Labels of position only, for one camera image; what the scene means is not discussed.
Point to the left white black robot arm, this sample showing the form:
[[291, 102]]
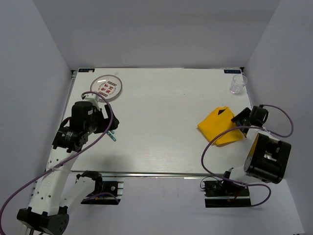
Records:
[[49, 210]]

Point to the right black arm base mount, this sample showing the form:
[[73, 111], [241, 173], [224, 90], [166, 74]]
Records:
[[224, 194]]

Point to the clear drinking glass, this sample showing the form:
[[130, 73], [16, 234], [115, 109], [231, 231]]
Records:
[[239, 81]]

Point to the white plate with red characters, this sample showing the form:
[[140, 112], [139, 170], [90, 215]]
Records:
[[109, 86]]

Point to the right black corner label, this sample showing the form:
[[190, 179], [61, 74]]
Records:
[[232, 71]]

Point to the black corner label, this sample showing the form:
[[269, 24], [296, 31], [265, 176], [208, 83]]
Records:
[[232, 71], [87, 70]]

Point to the left black corner label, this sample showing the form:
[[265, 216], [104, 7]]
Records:
[[87, 70]]

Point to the knife with green patterned handle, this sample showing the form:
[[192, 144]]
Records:
[[111, 136]]

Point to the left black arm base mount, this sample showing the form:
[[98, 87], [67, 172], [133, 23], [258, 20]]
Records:
[[107, 191]]

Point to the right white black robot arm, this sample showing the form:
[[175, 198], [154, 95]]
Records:
[[266, 156]]

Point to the yellow printed cloth napkin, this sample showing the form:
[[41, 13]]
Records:
[[217, 122]]

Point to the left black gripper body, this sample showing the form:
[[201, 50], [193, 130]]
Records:
[[97, 124]]

